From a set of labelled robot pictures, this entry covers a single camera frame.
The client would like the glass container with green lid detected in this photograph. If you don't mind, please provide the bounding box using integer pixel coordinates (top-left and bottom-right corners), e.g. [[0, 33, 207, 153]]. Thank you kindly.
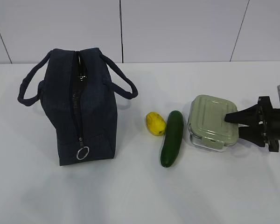
[[187, 95, 239, 152]]

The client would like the green cucumber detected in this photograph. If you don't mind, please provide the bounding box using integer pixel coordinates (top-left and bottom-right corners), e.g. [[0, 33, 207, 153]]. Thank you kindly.
[[160, 110, 184, 168]]

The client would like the navy blue lunch bag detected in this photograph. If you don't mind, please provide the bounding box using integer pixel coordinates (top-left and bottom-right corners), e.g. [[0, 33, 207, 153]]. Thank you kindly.
[[17, 48, 138, 166]]

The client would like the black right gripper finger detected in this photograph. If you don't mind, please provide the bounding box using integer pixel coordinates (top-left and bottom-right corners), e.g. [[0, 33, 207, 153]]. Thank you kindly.
[[224, 105, 260, 126], [238, 126, 266, 147]]

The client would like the yellow lemon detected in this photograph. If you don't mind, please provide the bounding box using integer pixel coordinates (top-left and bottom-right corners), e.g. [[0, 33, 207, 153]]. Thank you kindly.
[[146, 112, 166, 136]]

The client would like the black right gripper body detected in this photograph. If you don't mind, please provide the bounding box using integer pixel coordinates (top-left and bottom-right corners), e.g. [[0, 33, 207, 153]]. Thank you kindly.
[[258, 96, 280, 152]]

